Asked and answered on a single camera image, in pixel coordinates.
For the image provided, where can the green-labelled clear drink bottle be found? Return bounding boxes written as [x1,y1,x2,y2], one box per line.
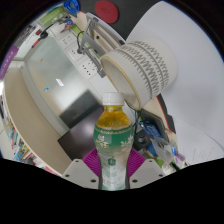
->
[93,92,136,191]

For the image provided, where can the grey metal laptop stand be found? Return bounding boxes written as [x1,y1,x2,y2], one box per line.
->
[77,13,128,79]

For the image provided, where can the white patterned paper cup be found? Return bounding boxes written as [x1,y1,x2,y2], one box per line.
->
[100,37,179,111]

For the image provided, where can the blue coiled cable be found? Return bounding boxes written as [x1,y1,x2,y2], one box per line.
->
[63,0,80,16]

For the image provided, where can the black desk mat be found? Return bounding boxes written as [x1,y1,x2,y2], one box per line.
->
[78,0,178,134]

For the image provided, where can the white wall socket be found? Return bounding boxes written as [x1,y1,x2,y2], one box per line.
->
[81,58,101,79]
[59,33,76,46]
[68,44,84,61]

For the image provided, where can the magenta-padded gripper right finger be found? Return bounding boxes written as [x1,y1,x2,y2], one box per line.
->
[126,148,167,190]

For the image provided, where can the flat round red coaster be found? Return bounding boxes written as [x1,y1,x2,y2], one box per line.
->
[94,0,120,24]

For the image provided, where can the clear plastic box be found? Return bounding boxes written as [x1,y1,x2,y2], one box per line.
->
[151,136,178,164]

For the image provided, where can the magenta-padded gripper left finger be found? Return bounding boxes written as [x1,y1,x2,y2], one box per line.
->
[61,148,101,190]

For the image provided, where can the printed white paper sheet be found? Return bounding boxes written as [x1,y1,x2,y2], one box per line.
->
[173,119,224,166]

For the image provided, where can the small blue box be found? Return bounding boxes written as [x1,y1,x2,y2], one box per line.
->
[141,121,164,139]

